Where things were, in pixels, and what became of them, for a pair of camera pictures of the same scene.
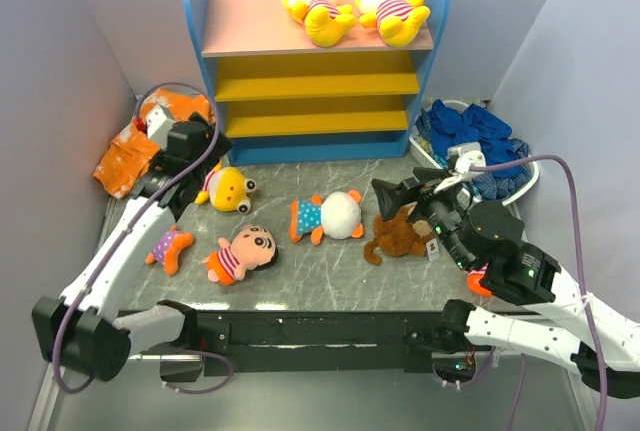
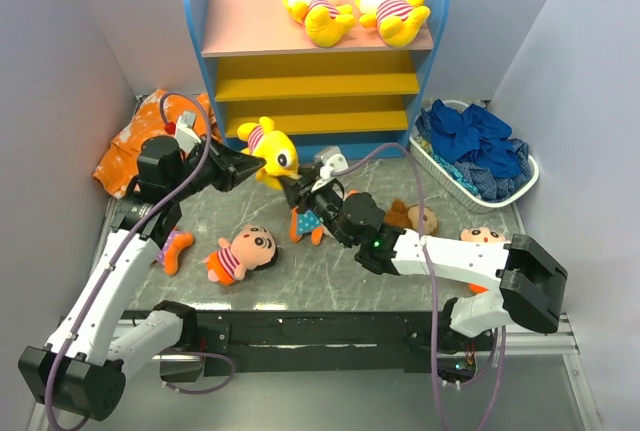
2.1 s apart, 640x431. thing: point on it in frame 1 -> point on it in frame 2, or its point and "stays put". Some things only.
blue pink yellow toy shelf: x=282 y=99 stays put
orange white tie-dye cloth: x=132 y=150 stays put
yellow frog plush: x=226 y=188 -> x=276 y=148
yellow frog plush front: x=389 y=2 stays put
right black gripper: x=389 y=195 -> x=304 y=194
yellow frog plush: x=312 y=1 stays put
